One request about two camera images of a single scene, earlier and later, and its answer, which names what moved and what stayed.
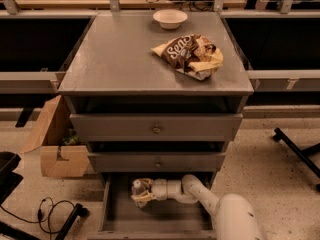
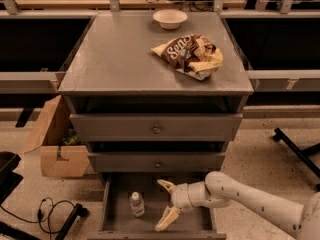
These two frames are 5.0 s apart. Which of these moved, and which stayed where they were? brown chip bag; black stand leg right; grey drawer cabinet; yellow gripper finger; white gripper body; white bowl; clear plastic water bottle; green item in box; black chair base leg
Moved: yellow gripper finger; white gripper body; clear plastic water bottle
Stayed: white bowl; brown chip bag; black chair base leg; grey drawer cabinet; green item in box; black stand leg right
